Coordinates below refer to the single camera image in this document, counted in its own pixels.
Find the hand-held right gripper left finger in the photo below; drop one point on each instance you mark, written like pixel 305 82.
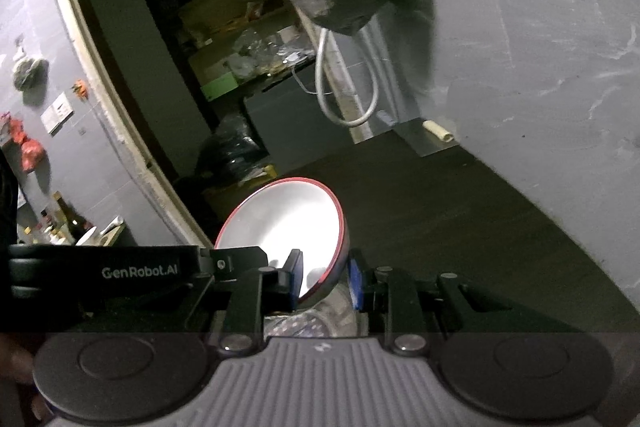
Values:
pixel 295 279

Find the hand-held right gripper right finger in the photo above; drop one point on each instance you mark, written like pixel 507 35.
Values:
pixel 356 286

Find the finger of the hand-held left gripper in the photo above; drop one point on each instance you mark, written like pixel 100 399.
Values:
pixel 235 259

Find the white bowl with red rim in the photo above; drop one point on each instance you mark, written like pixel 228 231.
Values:
pixel 285 227

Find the white container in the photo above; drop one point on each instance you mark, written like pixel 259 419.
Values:
pixel 102 231

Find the dark glass bottle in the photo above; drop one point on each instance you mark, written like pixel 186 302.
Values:
pixel 70 219

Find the yellow bin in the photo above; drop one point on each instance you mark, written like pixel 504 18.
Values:
pixel 235 197

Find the black plastic bag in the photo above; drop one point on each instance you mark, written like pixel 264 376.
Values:
pixel 235 147

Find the red plastic bag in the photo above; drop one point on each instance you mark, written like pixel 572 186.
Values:
pixel 34 156
pixel 15 129

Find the grey cabinet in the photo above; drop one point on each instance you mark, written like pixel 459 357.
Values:
pixel 295 127

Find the steel cleaver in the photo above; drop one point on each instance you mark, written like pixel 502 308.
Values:
pixel 425 137

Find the green box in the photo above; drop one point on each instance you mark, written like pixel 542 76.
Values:
pixel 220 88

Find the small white roll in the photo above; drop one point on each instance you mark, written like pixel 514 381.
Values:
pixel 440 131

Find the dark hanging bag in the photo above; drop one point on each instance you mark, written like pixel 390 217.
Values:
pixel 30 73

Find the cluttered shelf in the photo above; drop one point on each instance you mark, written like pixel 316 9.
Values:
pixel 225 17

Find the white wall switch plate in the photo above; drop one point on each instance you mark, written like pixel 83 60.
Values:
pixel 59 113

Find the door frame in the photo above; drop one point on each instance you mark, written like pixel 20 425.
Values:
pixel 100 72

